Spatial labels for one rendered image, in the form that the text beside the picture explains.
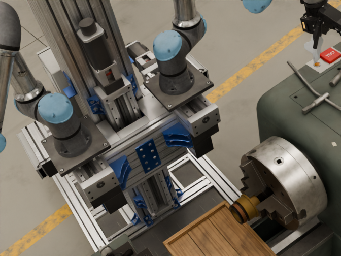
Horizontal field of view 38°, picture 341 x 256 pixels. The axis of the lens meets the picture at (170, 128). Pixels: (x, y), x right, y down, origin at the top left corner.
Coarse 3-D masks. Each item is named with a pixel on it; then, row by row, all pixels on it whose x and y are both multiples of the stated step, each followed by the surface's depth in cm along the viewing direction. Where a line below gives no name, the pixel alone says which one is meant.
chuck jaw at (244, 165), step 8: (248, 160) 171; (248, 168) 168; (256, 168) 169; (248, 176) 168; (256, 176) 169; (248, 184) 168; (256, 184) 169; (264, 184) 170; (248, 192) 168; (256, 192) 169
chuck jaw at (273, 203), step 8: (264, 200) 168; (272, 200) 167; (280, 200) 166; (264, 208) 165; (272, 208) 164; (280, 208) 163; (288, 208) 162; (264, 216) 167; (272, 216) 164; (280, 216) 163; (288, 216) 161; (296, 216) 162
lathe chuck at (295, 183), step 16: (272, 144) 167; (256, 160) 165; (272, 160) 162; (288, 160) 161; (272, 176) 160; (288, 176) 158; (304, 176) 159; (288, 192) 157; (304, 192) 158; (304, 208) 160; (288, 224) 172; (304, 224) 166
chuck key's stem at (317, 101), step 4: (320, 96) 171; (324, 96) 170; (328, 96) 170; (316, 100) 170; (320, 100) 170; (312, 104) 169; (316, 104) 169; (304, 108) 169; (308, 108) 168; (304, 112) 168
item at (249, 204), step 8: (240, 200) 168; (248, 200) 167; (256, 200) 168; (232, 208) 167; (240, 208) 166; (248, 208) 166; (256, 208) 166; (240, 216) 165; (248, 216) 166; (256, 216) 169
